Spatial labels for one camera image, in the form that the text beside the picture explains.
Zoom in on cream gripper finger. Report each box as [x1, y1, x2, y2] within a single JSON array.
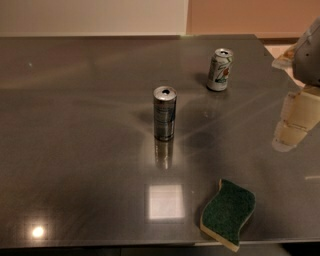
[[272, 44, 296, 70], [272, 85, 320, 152]]

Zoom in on silver redbull can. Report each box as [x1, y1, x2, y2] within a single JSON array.
[[153, 86, 177, 141]]

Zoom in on white green soda can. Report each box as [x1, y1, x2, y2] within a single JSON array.
[[207, 48, 233, 92]]

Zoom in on green yellow sponge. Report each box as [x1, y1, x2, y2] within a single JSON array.
[[200, 179, 256, 252]]

